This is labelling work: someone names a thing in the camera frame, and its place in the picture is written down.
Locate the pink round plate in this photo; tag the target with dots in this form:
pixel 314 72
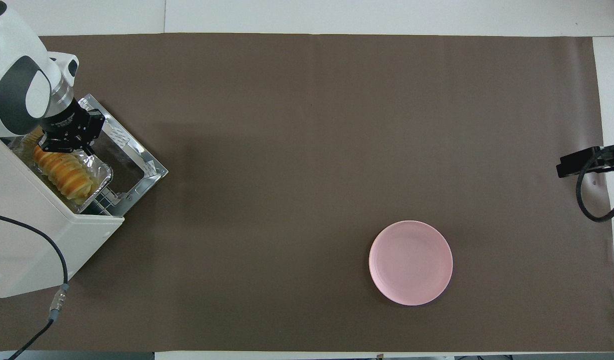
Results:
pixel 411 262

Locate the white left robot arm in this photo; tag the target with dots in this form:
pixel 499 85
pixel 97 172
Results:
pixel 11 75

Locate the brown table mat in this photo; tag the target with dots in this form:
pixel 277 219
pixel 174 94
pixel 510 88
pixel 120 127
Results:
pixel 286 175

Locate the aluminium foil tray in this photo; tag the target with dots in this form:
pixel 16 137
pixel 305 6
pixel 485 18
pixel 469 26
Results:
pixel 99 170

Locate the sliced golden bread loaf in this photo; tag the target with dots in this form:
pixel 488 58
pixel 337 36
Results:
pixel 69 175

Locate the white toaster oven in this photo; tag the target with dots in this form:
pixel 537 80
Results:
pixel 21 225

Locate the glass oven door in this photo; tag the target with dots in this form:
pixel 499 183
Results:
pixel 136 160

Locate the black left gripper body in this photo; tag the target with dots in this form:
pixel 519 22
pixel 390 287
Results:
pixel 69 125

